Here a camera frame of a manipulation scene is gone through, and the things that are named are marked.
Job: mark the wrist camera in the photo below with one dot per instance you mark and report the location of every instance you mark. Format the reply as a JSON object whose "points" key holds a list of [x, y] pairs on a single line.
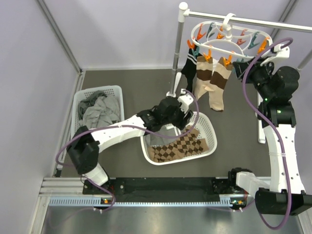
{"points": [[279, 54], [185, 99]]}

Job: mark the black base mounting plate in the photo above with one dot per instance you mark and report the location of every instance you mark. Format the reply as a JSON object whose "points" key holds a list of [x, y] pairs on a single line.
{"points": [[171, 189]]}

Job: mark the grey sock in basket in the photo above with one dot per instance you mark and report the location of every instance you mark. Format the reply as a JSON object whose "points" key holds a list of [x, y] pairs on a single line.
{"points": [[153, 140]]}

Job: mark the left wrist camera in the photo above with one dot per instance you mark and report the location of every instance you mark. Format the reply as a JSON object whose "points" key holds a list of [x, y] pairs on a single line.
{"points": [[185, 99]]}

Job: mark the white round clip hanger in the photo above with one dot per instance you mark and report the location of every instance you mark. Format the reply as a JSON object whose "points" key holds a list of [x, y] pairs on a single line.
{"points": [[227, 39]]}

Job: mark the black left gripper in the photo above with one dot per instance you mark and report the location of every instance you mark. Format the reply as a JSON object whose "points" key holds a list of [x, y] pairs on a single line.
{"points": [[180, 123]]}

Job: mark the brown beige striped socks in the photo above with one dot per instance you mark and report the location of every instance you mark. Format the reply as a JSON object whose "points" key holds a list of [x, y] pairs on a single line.
{"points": [[204, 71]]}

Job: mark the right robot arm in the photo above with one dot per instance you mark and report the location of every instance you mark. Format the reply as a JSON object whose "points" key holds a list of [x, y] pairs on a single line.
{"points": [[285, 194]]}

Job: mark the black sock with white stripes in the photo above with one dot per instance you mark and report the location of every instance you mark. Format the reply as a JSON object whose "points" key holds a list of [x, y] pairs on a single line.
{"points": [[189, 69]]}

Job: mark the yellow-orange peg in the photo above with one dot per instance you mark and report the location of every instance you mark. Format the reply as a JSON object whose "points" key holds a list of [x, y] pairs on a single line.
{"points": [[228, 61], [208, 55]]}

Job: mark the orange clothes peg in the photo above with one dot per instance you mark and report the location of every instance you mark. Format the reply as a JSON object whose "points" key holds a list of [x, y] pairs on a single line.
{"points": [[191, 45]]}

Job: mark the teal clothes peg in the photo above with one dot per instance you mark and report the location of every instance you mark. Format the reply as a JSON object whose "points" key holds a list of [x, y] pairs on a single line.
{"points": [[195, 52]]}

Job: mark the white rectangular laundry basket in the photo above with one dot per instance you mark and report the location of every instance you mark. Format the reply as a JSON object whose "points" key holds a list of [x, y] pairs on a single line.
{"points": [[82, 94]]}

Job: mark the grey clothes pile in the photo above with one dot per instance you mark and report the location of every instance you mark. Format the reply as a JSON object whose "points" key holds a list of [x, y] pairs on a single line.
{"points": [[99, 110]]}

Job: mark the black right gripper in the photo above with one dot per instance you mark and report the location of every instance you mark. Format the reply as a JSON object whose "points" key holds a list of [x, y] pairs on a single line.
{"points": [[257, 66]]}

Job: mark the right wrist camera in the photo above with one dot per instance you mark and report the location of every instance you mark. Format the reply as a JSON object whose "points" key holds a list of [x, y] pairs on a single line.
{"points": [[279, 54]]}

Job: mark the white oval sock basket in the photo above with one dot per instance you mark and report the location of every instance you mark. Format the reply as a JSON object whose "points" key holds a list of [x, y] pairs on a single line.
{"points": [[200, 122]]}

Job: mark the brown argyle socks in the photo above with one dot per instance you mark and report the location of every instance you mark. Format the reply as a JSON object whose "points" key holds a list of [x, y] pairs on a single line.
{"points": [[182, 148]]}

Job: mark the grey slotted cable duct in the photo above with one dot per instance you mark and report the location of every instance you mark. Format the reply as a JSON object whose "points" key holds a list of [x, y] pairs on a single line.
{"points": [[103, 202]]}

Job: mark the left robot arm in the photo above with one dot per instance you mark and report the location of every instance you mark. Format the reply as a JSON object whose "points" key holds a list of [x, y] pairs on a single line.
{"points": [[86, 144]]}

